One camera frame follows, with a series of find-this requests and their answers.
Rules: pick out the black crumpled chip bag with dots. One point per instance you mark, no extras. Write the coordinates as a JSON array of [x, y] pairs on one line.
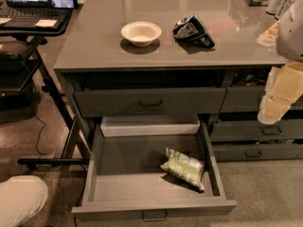
[[191, 29]]

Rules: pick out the white paper bowl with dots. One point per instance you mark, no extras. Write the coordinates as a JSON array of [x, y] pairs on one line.
[[141, 33]]

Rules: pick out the open grey middle drawer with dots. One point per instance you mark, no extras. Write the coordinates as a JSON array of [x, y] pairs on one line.
[[125, 179]]

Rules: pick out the grey top right drawer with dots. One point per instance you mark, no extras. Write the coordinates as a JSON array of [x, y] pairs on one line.
[[245, 89]]

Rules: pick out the grey top left drawer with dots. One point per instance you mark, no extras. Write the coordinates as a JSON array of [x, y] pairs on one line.
[[199, 100]]

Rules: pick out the grey middle right drawer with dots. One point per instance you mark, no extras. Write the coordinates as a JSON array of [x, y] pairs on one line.
[[245, 127]]

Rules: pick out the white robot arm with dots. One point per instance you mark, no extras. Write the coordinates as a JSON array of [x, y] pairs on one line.
[[289, 38]]

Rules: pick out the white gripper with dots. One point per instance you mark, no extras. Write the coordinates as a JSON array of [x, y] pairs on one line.
[[291, 35]]

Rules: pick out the green jalapeno chip bag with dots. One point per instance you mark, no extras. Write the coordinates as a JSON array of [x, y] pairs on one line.
[[185, 168]]

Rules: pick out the black laptop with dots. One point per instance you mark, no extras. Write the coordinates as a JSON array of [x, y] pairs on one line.
[[31, 15]]

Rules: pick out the white can middle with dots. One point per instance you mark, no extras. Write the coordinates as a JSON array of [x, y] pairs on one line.
[[285, 3]]

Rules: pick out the black laptop stand cart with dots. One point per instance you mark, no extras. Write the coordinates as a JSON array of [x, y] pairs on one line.
[[24, 51]]

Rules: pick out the grey bottom right drawer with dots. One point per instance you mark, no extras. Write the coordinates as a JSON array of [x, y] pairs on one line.
[[257, 152]]

